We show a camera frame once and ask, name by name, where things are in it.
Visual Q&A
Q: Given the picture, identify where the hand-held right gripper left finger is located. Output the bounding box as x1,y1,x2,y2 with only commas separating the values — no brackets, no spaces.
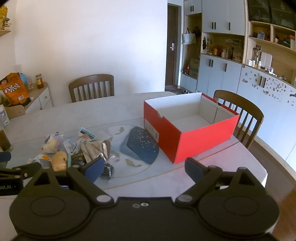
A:
32,158,114,206

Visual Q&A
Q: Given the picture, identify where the glass of dark liquid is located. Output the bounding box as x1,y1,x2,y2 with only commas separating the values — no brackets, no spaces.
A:
0,126,13,152

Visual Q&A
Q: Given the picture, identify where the black gold snack packet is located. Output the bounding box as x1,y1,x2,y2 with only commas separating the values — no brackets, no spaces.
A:
70,152,87,166

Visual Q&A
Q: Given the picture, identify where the white marble desktop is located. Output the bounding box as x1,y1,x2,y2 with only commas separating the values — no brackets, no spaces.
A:
0,91,268,232

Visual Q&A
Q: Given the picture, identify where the brown wooden chair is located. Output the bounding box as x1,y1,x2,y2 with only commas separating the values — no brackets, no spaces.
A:
68,74,115,103
213,90,264,149

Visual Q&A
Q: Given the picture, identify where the white canister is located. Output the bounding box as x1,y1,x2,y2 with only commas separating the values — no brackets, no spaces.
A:
260,52,273,69

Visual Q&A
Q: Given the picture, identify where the orange snack bag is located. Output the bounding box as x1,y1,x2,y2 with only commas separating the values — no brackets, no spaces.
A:
0,72,32,107

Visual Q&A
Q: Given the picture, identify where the dark brown door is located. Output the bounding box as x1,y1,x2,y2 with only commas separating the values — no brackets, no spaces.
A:
165,4,180,87

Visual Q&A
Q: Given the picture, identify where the grey tote bag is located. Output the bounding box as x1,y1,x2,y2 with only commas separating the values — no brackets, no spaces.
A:
182,28,196,45

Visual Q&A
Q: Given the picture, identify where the red cardboard box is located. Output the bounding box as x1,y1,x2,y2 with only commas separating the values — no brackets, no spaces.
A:
143,92,240,164

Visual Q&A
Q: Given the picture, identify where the brown cardboard box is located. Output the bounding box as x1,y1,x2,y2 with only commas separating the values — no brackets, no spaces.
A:
3,105,26,119

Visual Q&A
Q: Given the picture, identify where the white bread packet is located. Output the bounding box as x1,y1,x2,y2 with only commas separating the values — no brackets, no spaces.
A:
42,133,64,153

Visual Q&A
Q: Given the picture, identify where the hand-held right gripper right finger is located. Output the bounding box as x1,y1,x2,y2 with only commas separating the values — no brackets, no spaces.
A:
175,157,258,206

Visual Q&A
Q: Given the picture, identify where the blue white packet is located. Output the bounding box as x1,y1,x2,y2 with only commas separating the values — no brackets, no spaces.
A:
78,127,97,141

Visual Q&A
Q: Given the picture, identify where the tan plush dog toy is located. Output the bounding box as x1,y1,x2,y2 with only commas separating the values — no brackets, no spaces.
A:
51,151,68,172

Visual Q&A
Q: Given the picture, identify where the white pouch with orange cap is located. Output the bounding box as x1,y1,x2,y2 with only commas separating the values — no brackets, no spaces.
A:
63,136,89,156

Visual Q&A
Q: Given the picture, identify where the printed white cup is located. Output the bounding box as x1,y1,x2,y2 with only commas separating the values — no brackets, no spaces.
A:
0,104,10,128

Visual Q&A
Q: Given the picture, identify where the white wood wall cabinet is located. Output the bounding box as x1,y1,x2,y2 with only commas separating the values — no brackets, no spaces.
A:
178,0,296,173

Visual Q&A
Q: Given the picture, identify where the light blue round object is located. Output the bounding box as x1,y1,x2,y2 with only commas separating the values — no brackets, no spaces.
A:
20,74,29,91

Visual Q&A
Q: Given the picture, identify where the white orange snack packet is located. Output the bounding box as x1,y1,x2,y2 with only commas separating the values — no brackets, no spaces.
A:
28,154,52,168

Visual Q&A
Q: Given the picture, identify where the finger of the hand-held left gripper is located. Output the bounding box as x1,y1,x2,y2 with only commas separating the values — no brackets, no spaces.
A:
0,151,12,168
0,162,42,180

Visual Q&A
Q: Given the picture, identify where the printed cardboard carton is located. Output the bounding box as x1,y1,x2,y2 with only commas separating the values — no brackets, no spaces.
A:
189,58,200,78

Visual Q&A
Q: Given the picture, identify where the yellow ornament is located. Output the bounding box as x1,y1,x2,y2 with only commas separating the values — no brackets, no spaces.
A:
0,5,9,29

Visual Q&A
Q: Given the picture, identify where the silver foil wrapper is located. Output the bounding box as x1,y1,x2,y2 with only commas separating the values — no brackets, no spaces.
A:
82,138,112,163

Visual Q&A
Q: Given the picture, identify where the small black foil packet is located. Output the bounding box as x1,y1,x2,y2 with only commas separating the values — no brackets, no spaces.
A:
100,163,115,180

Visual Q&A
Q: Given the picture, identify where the clear glass jar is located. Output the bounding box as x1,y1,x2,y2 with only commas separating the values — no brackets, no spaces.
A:
252,47,262,68

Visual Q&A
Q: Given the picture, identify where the white side cabinet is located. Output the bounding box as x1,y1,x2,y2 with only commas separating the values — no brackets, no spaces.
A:
23,82,53,114

